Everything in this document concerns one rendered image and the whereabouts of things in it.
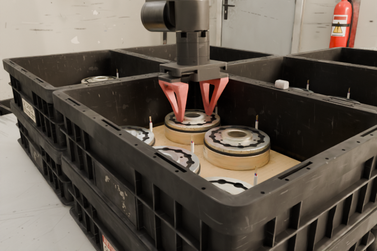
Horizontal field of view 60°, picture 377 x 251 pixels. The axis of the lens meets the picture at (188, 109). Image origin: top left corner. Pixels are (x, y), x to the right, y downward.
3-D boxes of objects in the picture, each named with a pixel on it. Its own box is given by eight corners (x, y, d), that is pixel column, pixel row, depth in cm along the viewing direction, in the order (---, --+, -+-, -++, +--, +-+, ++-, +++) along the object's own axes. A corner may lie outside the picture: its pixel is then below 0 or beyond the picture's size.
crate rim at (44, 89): (196, 79, 69) (196, 68, 68) (50, 105, 51) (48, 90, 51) (112, 56, 99) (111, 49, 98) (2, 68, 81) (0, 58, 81)
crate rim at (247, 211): (405, 136, 39) (409, 117, 39) (232, 243, 22) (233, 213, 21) (196, 79, 69) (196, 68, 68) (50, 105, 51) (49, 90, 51)
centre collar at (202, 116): (211, 119, 59) (211, 116, 58) (188, 124, 56) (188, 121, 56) (196, 112, 62) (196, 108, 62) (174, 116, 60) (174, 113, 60)
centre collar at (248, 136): (258, 136, 51) (259, 133, 50) (240, 146, 47) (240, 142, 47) (233, 129, 54) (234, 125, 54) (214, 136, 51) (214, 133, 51)
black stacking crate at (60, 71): (194, 121, 72) (194, 70, 69) (59, 158, 55) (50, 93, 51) (114, 87, 102) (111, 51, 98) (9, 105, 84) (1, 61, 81)
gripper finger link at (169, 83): (159, 119, 59) (156, 68, 56) (192, 112, 62) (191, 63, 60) (179, 129, 53) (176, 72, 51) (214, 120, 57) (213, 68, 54)
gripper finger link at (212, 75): (176, 115, 61) (174, 65, 58) (207, 108, 64) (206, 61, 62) (197, 124, 55) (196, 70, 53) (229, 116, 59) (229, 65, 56)
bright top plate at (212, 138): (281, 139, 51) (282, 136, 51) (244, 161, 44) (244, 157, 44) (230, 124, 58) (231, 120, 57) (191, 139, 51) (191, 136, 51)
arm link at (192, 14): (193, -9, 49) (216, -8, 53) (161, -6, 53) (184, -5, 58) (194, 38, 51) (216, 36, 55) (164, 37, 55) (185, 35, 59)
